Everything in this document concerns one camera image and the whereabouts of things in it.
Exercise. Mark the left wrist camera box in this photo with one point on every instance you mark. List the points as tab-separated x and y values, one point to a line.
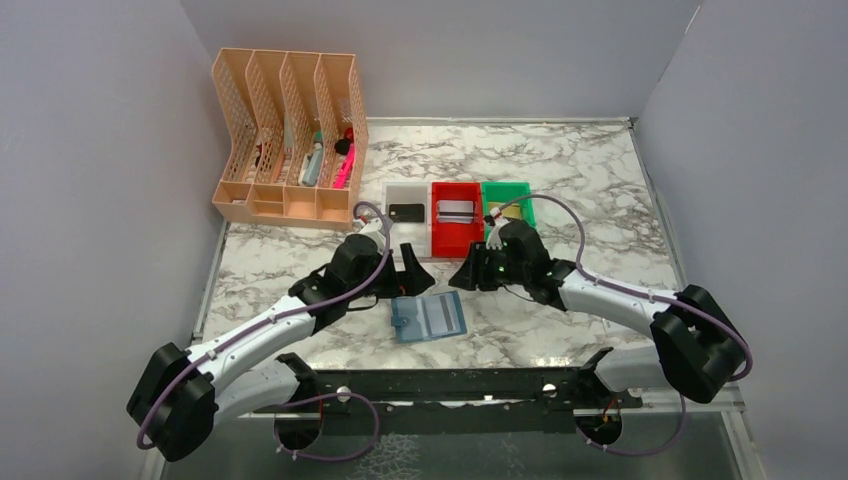
373	228

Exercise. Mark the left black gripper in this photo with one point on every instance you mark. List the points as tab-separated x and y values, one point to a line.
403	276

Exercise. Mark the black credit card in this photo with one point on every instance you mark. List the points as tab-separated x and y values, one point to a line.
407	212

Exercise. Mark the green plastic bin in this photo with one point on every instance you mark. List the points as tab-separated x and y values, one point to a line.
495	194

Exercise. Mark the white striped card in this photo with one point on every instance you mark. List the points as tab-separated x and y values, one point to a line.
455	211

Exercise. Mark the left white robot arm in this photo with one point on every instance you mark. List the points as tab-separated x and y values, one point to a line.
181	391

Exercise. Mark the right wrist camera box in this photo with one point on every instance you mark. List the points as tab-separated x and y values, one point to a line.
494	240

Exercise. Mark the white plastic bin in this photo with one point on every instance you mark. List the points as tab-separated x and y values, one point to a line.
418	235

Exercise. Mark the blue leather card holder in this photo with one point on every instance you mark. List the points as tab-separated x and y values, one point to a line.
407	319

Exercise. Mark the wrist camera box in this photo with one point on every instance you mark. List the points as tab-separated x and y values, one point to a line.
494	240
373	228

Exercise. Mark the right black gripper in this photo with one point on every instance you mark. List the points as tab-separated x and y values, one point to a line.
481	270

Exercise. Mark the gold credit card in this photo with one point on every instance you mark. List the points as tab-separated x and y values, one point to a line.
512	211

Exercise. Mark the red plastic bin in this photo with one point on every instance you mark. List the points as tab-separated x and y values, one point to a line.
452	240

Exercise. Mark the teal grey stapler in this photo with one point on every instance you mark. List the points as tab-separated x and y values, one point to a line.
312	162

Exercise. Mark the peach plastic file organizer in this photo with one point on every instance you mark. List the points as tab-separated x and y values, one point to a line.
274	102

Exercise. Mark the black binder clip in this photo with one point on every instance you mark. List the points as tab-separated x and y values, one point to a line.
343	146

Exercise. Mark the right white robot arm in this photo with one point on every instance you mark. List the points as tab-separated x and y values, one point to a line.
694	350

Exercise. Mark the pink highlighter pen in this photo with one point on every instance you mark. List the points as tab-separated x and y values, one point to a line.
346	168

